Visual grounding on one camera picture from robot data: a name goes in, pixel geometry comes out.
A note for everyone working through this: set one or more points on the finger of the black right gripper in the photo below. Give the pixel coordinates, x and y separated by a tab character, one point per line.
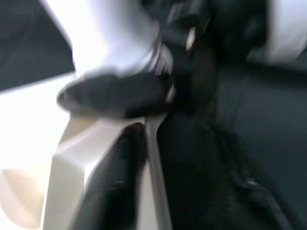
112	95

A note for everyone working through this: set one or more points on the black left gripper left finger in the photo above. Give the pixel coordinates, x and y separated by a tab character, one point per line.
115	182

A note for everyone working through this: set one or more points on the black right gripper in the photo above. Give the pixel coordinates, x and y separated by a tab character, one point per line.
192	52

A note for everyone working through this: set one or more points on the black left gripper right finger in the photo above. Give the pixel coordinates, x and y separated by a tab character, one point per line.
211	182

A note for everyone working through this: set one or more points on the white plastic table leg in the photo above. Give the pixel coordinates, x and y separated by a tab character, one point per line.
100	36

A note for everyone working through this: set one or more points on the white plastic children table top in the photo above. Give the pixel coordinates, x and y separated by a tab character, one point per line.
28	143

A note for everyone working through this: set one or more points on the black table cloth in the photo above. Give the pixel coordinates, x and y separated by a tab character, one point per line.
28	48

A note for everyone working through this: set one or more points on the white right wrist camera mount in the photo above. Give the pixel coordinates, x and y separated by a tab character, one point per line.
283	28

